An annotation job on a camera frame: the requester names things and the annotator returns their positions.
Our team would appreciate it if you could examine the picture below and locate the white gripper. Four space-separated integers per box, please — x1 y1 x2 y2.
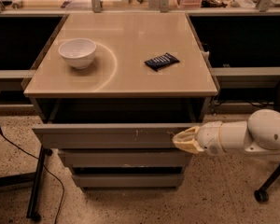
172 121 223 155

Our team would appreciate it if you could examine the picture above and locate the grey top drawer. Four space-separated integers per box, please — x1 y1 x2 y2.
33 123 194 149

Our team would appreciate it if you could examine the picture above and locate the grey drawer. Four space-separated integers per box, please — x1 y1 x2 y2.
72 174 184 189
58 149 191 168
33 123 194 149

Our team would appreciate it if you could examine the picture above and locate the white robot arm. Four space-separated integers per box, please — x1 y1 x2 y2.
172 109 280 161

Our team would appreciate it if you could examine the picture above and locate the grey drawer cabinet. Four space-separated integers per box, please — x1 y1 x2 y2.
21 12 221 191

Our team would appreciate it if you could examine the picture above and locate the grey bottom drawer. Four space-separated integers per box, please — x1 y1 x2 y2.
72 174 184 189

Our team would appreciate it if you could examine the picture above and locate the grey middle drawer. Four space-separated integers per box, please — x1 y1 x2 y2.
58 149 191 168

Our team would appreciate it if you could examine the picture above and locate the dark blue snack packet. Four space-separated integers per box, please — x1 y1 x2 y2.
145 52 179 72

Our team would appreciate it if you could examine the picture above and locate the white ceramic bowl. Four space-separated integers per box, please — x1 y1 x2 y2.
58 38 97 69

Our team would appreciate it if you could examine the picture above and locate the black metal stand leg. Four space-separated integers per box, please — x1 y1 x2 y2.
0 147 52 222

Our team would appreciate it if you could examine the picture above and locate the black floor cable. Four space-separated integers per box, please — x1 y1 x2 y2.
0 114 65 224

